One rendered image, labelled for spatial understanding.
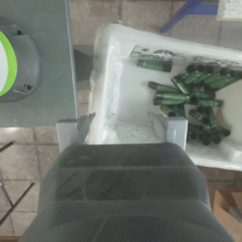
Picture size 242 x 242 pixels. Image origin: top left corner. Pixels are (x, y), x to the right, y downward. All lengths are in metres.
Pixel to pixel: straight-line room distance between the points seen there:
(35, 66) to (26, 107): 0.09
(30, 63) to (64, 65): 0.06
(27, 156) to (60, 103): 1.28
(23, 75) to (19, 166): 1.40
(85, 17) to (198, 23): 0.74
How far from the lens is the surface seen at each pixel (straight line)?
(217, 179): 1.76
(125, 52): 0.59
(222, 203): 1.77
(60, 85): 0.36
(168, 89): 0.81
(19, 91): 0.36
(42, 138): 1.49
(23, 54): 0.34
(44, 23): 0.37
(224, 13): 0.60
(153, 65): 0.79
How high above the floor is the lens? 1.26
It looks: 73 degrees down
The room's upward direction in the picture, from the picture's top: 179 degrees clockwise
